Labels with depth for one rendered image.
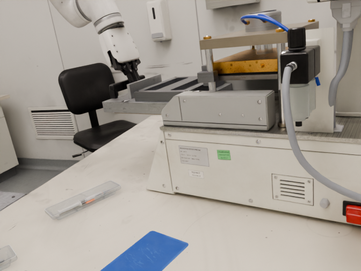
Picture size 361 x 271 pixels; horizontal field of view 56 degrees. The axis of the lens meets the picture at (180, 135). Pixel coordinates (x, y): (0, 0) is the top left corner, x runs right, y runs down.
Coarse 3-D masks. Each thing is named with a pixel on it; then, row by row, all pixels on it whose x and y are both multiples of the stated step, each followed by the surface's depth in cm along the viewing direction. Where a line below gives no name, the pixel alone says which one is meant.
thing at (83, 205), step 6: (96, 186) 90; (120, 186) 88; (108, 192) 86; (114, 192) 89; (96, 198) 84; (102, 198) 86; (54, 204) 83; (84, 204) 82; (90, 204) 85; (66, 210) 79; (72, 210) 80; (78, 210) 83; (54, 216) 78; (60, 216) 79; (66, 216) 81
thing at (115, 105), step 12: (132, 84) 93; (144, 84) 97; (228, 84) 95; (120, 96) 99; (132, 96) 94; (108, 108) 94; (120, 108) 92; (132, 108) 90; (144, 108) 87; (156, 108) 85
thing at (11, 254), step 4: (0, 248) 68; (4, 248) 68; (8, 248) 68; (0, 252) 67; (4, 252) 67; (8, 252) 66; (12, 252) 66; (0, 256) 65; (4, 256) 65; (8, 256) 65; (12, 256) 65; (0, 260) 64; (4, 260) 64
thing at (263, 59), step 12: (264, 48) 75; (276, 48) 83; (228, 60) 73; (240, 60) 71; (252, 60) 69; (264, 60) 68; (276, 60) 66; (228, 72) 73; (240, 72) 71; (252, 72) 70; (264, 72) 69; (276, 72) 67
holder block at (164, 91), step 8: (168, 80) 100; (176, 80) 102; (184, 80) 96; (192, 80) 94; (144, 88) 92; (152, 88) 92; (160, 88) 95; (168, 88) 87; (176, 88) 87; (184, 88) 90; (192, 88) 83; (200, 88) 85; (208, 88) 89; (136, 96) 89; (144, 96) 87; (152, 96) 86; (160, 96) 85; (168, 96) 83
